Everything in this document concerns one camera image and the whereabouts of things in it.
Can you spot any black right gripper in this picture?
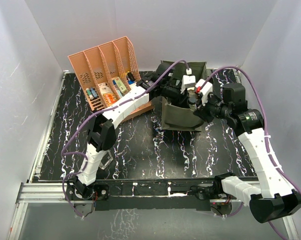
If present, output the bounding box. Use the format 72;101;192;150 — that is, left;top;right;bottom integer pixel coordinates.
192;92;231;124

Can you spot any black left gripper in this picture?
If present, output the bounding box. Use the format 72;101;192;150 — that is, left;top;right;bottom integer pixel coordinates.
161;82;192;113

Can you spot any clear square bottle grey cap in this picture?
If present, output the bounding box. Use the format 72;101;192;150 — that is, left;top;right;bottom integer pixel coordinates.
187;92;198;111

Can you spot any clear twin bottle pack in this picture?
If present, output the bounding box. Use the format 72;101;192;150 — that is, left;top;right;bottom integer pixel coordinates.
99;150;114;170

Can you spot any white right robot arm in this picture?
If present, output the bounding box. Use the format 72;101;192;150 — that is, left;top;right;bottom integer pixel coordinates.
194;82;301;223

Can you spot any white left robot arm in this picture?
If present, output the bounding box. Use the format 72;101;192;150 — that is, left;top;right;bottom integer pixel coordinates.
70;59;192;200

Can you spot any white blue box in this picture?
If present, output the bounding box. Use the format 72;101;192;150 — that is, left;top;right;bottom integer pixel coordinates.
127;80;137;89

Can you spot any green white small box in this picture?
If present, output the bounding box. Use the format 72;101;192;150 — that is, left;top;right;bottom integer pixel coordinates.
112;76;129;96

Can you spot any orange white snack packet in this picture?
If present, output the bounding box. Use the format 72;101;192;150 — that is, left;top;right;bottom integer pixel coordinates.
98;82;118;107

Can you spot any orange plastic file organizer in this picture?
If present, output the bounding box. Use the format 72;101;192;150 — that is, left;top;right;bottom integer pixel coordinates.
68;36;141;112

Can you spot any small vials set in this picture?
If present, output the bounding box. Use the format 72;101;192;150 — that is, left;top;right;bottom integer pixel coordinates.
86;87;99;101

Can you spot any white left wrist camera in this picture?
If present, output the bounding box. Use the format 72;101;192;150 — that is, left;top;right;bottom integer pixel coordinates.
180;68;196;94

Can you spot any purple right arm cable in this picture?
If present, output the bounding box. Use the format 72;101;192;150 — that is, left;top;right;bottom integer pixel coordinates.
202;65;301;240

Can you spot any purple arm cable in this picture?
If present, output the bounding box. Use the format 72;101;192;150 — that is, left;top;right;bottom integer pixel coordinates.
202;65;301;240
61;59;193;221

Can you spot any black front mounting rail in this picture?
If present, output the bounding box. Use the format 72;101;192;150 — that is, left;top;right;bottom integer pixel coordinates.
72;173;241;212

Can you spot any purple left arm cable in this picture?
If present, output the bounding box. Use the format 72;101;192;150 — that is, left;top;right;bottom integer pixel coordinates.
61;59;193;221

